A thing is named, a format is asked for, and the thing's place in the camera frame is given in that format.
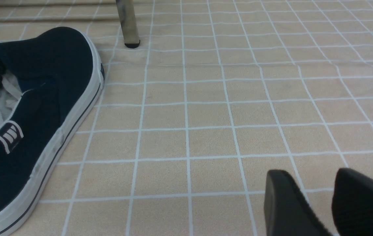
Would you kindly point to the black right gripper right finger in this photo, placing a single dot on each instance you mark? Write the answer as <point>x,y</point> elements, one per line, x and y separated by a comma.
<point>352,203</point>

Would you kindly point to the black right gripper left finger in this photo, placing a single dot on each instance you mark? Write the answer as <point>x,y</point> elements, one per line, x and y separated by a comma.
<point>287,213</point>

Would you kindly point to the navy slip-on shoe, right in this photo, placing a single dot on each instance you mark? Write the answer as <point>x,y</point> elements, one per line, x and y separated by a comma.
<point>48,86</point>

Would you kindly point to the metal shoe rack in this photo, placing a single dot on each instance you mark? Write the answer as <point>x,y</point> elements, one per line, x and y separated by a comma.
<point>128,23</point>

